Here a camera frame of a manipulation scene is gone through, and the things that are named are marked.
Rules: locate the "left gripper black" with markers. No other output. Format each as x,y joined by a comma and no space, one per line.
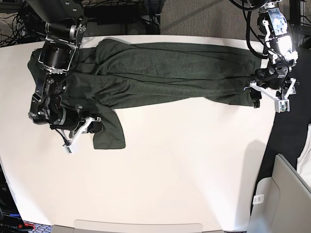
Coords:
265,78

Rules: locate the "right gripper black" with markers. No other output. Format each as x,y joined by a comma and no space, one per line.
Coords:
70,120

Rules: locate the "dark green long-sleeve shirt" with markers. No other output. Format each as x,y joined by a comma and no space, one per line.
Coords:
115,75

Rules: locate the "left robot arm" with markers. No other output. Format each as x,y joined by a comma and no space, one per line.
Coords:
278,50

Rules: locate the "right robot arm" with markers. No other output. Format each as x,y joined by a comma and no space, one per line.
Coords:
65,28

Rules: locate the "black cloth pile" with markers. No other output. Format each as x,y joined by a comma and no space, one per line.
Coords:
289,132

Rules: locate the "grey tray edge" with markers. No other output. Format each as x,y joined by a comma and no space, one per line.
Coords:
83,226

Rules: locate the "black electronics box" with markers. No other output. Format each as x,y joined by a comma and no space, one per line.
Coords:
116,18

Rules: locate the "grey plastic bin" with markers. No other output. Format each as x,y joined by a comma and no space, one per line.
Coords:
282,203

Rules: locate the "black box with label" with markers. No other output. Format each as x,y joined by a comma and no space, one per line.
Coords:
10,221

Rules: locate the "black table leg frame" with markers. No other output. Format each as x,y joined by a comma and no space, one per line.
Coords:
154,10

